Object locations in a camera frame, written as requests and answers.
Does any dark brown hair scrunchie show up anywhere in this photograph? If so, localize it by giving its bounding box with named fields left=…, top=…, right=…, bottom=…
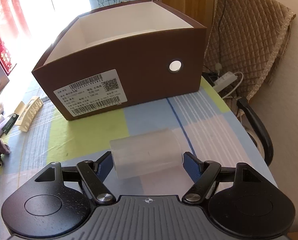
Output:
left=0, top=138, right=11, bottom=155

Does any clear plastic cup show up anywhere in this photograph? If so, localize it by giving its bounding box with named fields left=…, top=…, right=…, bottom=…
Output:
left=110, top=129, right=183, bottom=179

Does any checkered tablecloth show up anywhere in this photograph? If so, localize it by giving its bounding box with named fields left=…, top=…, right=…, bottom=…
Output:
left=0, top=76, right=279, bottom=240

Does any black chair armrest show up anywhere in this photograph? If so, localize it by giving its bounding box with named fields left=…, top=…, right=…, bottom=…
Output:
left=237, top=98, right=274, bottom=166

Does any white power strip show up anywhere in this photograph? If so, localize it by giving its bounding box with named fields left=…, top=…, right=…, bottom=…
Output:
left=213, top=72, right=238, bottom=93

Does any red gift box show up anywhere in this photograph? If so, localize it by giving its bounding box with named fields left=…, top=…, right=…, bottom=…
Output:
left=0, top=42, right=17, bottom=76

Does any brown cardboard storage box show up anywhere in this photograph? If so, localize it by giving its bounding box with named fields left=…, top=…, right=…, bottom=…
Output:
left=32, top=0, right=206, bottom=121

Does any quilted brown chair cover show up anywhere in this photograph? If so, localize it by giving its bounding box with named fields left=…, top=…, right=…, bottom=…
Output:
left=203, top=0, right=296, bottom=110

